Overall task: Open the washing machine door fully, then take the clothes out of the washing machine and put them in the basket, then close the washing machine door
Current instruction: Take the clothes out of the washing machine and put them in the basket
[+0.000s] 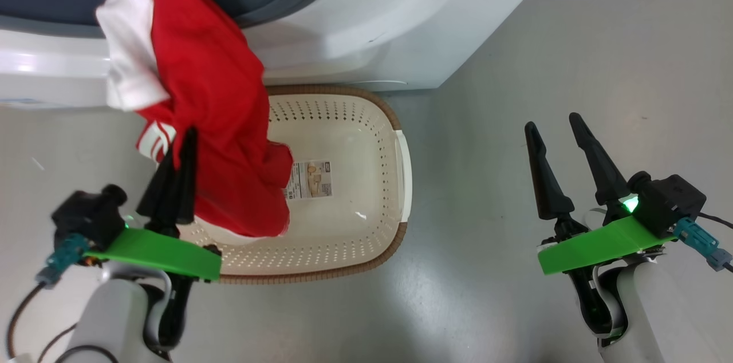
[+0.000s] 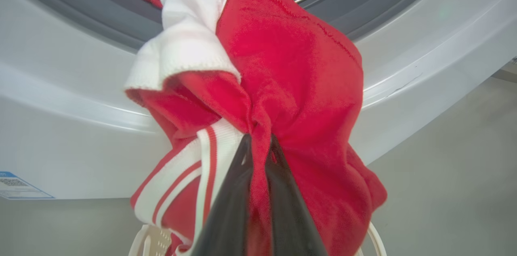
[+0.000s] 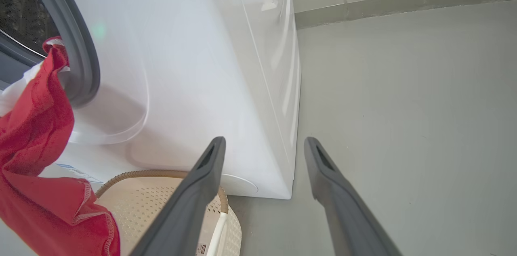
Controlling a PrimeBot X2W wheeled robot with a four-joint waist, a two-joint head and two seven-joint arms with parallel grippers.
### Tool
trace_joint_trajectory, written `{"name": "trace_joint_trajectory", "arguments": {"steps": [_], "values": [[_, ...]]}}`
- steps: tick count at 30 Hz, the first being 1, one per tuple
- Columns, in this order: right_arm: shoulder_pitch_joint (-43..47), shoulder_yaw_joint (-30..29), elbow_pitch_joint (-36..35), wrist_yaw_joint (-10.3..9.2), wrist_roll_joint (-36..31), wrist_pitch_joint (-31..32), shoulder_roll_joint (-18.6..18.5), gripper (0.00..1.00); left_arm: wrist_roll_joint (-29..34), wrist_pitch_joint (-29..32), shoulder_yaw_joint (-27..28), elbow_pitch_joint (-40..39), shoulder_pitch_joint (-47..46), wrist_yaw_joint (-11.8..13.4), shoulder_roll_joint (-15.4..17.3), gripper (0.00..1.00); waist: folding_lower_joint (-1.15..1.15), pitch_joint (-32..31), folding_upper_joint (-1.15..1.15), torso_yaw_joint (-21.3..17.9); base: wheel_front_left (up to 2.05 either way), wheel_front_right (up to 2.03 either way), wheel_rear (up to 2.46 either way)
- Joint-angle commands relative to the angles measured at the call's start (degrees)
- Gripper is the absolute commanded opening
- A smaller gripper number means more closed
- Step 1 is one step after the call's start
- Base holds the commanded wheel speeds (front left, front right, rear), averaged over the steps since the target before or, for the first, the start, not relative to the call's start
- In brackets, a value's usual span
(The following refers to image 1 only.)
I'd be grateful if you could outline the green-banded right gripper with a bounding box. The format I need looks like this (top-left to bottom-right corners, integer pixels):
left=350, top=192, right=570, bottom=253
left=524, top=112, right=676, bottom=346

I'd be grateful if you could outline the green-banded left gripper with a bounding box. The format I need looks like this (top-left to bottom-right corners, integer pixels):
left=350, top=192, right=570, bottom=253
left=86, top=127, right=222, bottom=352

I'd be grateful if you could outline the red and white garment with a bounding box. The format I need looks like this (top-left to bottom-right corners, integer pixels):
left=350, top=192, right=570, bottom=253
left=72, top=0, right=294, bottom=238

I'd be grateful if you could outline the paper product label in basket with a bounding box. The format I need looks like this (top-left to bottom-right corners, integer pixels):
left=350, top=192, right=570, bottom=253
left=283, top=160, right=333, bottom=200

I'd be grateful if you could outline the cream perforated basket brown rim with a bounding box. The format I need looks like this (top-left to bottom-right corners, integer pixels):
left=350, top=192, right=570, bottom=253
left=172, top=84, right=413, bottom=285

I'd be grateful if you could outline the white front-load washing machine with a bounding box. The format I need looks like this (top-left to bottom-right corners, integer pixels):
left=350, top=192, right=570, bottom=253
left=0, top=0, right=568, bottom=109

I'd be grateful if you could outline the teal left camera connector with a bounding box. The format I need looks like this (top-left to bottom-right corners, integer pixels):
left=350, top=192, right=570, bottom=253
left=36, top=234, right=89, bottom=289

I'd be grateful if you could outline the teal camera connector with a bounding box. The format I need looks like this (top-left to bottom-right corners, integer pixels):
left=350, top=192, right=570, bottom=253
left=673, top=217, right=733, bottom=272
left=36, top=234, right=89, bottom=289

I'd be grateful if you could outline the teal right camera connector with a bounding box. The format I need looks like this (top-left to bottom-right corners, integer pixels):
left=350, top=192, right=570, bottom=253
left=673, top=217, right=733, bottom=272

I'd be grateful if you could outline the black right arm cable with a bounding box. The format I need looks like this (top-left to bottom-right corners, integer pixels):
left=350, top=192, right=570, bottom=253
left=699, top=211, right=733, bottom=227

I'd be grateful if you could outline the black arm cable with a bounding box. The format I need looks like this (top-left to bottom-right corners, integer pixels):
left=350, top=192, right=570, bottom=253
left=6, top=283, right=78, bottom=363
left=699, top=211, right=733, bottom=227

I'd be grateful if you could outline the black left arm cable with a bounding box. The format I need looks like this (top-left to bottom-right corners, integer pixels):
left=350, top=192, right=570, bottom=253
left=6, top=283, right=78, bottom=363

